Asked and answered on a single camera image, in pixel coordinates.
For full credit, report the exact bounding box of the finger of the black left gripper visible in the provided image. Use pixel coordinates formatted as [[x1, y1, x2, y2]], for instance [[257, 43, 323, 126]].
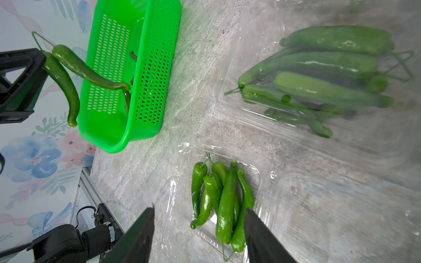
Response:
[[1, 48, 48, 124]]

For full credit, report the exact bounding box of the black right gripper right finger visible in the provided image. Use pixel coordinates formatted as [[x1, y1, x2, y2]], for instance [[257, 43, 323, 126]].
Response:
[[244, 208, 297, 263]]

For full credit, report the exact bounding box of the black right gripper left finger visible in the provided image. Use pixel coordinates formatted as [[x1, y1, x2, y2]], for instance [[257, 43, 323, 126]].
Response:
[[100, 206, 155, 263]]

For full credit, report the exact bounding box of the small green pepper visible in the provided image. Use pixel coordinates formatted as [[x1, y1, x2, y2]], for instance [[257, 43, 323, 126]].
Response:
[[41, 50, 80, 128], [32, 31, 130, 91]]

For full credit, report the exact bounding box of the clear pepper container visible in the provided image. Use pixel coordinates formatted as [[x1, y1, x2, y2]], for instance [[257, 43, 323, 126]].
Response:
[[216, 17, 421, 169], [162, 142, 276, 263]]

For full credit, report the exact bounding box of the green plastic basket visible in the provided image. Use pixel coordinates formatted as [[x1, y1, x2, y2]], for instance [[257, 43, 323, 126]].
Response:
[[78, 0, 182, 153]]

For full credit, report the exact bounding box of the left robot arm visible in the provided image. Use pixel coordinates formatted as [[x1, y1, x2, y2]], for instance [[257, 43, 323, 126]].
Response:
[[1, 48, 123, 263]]

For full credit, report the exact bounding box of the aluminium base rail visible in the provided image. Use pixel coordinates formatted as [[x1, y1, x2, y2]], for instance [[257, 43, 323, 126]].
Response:
[[70, 167, 125, 243]]

